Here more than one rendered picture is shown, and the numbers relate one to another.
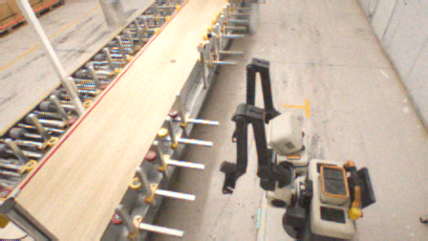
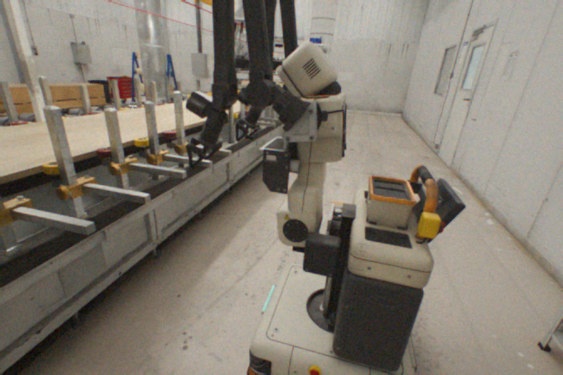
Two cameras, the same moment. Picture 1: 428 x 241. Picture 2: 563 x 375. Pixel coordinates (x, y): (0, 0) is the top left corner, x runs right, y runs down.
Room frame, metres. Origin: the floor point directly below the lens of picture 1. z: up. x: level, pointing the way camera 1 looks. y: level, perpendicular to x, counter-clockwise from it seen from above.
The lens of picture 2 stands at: (-0.06, -0.28, 1.30)
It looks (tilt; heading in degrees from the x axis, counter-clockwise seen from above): 24 degrees down; 357
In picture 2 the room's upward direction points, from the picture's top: 4 degrees clockwise
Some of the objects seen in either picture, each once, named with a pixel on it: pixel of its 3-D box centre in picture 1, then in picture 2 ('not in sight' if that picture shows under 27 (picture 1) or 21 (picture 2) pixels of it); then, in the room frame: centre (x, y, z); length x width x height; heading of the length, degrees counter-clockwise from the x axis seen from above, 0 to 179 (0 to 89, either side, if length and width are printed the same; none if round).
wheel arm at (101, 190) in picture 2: (164, 194); (100, 190); (0.99, 0.38, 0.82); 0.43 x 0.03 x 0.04; 74
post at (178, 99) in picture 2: (181, 115); (180, 132); (1.70, 0.27, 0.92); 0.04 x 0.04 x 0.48; 74
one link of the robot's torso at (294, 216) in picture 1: (284, 201); (307, 237); (0.94, -0.45, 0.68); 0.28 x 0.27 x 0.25; 164
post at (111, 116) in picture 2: (161, 164); (119, 161); (1.22, 0.41, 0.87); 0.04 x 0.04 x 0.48; 74
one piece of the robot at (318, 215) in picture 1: (319, 207); (368, 259); (0.92, -0.72, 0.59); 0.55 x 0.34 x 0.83; 164
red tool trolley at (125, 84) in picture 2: not in sight; (121, 89); (10.12, 4.68, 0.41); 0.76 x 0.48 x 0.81; 170
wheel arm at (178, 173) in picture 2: (176, 164); (143, 168); (1.23, 0.31, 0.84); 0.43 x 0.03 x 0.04; 74
